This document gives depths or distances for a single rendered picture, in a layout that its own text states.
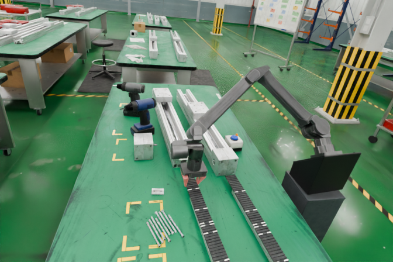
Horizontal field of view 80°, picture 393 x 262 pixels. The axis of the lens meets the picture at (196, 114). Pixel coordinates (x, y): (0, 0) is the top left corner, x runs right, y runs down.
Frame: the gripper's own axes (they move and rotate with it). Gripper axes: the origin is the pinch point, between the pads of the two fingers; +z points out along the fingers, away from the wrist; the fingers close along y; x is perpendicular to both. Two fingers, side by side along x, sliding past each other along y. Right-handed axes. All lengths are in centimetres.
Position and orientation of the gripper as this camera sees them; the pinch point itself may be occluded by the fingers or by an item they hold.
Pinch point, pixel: (190, 183)
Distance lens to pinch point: 104.5
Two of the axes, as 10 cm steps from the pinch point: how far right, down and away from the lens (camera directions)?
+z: -1.3, 8.9, 4.5
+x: 2.8, 4.6, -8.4
